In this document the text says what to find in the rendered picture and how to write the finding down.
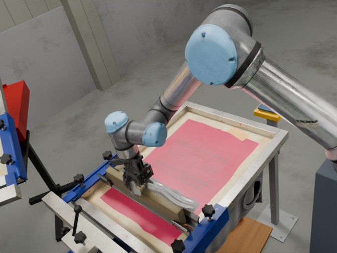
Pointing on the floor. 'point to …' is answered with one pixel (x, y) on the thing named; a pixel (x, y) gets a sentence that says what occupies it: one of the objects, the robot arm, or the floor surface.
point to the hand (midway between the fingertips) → (140, 188)
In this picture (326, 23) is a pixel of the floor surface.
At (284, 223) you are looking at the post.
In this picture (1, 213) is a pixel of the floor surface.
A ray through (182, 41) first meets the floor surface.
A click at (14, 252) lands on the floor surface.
